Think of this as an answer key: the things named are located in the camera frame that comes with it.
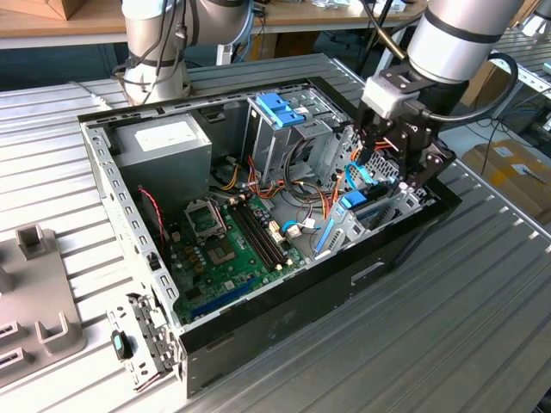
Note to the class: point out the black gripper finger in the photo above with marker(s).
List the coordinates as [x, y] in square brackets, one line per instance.
[435, 165]
[374, 129]

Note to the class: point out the hard disk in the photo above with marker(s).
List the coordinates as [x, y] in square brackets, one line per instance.
[354, 201]

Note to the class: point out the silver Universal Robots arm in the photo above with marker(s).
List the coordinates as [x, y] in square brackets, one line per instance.
[456, 38]

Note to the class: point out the metal disk bay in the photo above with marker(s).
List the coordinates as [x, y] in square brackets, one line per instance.
[353, 232]

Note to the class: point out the black tripod leg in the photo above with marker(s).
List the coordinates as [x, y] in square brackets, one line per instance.
[363, 64]

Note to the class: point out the flat cardboard sheet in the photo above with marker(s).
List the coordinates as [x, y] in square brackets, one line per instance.
[482, 86]
[292, 45]

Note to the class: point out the cardboard box with label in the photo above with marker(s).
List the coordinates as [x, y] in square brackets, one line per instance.
[508, 189]

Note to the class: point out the blue plastic bay latch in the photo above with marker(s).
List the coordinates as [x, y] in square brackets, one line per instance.
[277, 109]

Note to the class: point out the metal drive cage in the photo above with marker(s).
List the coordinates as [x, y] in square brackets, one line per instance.
[275, 146]

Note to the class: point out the wooden desk with white legs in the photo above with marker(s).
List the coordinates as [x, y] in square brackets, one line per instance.
[327, 15]

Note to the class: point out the black RAM slot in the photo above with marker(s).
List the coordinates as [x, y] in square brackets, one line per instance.
[267, 232]
[255, 237]
[261, 235]
[249, 239]

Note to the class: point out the black open PC case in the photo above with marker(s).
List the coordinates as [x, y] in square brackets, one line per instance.
[301, 310]

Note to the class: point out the green motherboard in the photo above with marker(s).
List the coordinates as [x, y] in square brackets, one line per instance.
[236, 276]

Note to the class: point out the grey power supply box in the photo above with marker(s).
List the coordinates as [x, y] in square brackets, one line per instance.
[163, 172]

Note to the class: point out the blue expansion slot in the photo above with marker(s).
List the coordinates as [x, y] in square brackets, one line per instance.
[224, 297]

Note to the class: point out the metal expansion card latch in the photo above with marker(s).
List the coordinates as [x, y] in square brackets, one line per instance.
[148, 340]

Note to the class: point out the brown box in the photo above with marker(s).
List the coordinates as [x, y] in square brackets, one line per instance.
[75, 8]

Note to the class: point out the black tab with blue stripe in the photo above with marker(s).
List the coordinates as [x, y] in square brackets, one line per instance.
[121, 346]

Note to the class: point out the grey parts rack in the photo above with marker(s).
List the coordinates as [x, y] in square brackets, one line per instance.
[39, 292]

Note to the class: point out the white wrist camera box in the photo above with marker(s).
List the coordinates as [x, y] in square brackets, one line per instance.
[383, 96]

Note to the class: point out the metal frame table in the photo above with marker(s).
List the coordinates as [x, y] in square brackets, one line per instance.
[529, 77]

